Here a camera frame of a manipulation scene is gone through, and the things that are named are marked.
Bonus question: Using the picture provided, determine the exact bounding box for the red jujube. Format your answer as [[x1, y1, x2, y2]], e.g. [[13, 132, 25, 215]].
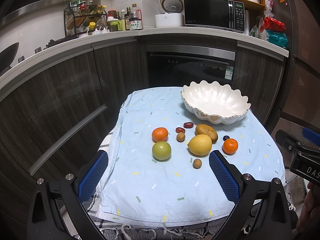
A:
[[183, 122, 194, 128], [175, 127, 185, 133]]

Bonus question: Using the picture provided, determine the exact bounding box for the light blue patterned cloth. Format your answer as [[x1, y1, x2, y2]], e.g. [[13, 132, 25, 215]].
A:
[[95, 87, 286, 228]]

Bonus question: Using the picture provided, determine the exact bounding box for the black wire spice rack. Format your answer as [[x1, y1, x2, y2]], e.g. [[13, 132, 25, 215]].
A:
[[63, 2, 108, 37]]

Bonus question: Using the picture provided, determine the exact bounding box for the black built-in dishwasher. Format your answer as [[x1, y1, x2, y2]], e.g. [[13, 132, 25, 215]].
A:
[[146, 44, 236, 87]]

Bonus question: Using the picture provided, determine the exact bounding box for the yellow lemon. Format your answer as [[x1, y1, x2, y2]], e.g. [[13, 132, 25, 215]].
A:
[[188, 134, 212, 156]]

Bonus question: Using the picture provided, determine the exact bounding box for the black wok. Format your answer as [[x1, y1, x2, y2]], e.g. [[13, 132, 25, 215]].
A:
[[0, 42, 19, 76]]

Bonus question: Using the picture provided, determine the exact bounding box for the grey checkered fringed cloth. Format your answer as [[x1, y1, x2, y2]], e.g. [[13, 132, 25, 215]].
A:
[[82, 142, 298, 240]]

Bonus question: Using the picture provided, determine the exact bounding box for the large soy sauce bottle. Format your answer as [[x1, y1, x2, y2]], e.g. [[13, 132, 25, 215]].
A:
[[129, 3, 143, 30]]

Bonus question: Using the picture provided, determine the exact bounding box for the orange tangerine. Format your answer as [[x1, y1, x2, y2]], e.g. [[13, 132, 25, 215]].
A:
[[151, 127, 169, 142], [222, 138, 239, 155]]

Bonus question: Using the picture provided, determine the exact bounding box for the teal plastic bag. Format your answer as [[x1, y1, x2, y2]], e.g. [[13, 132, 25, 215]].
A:
[[266, 30, 289, 49]]

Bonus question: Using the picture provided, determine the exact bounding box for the white scalloped ceramic bowl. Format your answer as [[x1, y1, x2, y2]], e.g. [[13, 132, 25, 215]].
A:
[[181, 80, 251, 125]]

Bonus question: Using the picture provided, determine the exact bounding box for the white rice cooker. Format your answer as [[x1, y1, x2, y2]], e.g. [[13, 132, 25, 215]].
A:
[[155, 0, 184, 28]]

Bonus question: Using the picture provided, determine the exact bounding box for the dark blueberry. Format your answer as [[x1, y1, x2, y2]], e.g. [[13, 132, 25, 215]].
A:
[[223, 135, 230, 141]]

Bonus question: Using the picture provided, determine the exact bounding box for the green apple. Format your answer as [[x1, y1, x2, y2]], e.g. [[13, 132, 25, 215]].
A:
[[152, 141, 171, 161]]

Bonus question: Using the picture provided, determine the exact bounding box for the red plastic bag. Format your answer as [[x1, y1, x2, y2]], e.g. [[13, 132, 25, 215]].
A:
[[260, 17, 286, 32]]

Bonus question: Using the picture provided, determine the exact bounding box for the green lidded jar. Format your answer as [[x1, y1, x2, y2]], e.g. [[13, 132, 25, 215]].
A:
[[108, 20, 122, 32]]

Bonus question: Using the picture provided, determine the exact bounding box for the black microwave oven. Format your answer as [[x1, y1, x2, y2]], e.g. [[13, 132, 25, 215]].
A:
[[184, 0, 245, 33]]

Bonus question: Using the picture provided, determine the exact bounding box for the brown longan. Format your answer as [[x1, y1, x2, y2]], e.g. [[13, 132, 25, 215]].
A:
[[176, 132, 185, 142], [193, 159, 202, 169]]

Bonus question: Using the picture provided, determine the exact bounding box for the brown green pear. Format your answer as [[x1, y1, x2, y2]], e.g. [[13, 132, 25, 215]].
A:
[[195, 124, 218, 142]]

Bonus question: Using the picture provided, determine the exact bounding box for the right hand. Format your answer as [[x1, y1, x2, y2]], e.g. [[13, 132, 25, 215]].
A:
[[297, 182, 319, 233]]

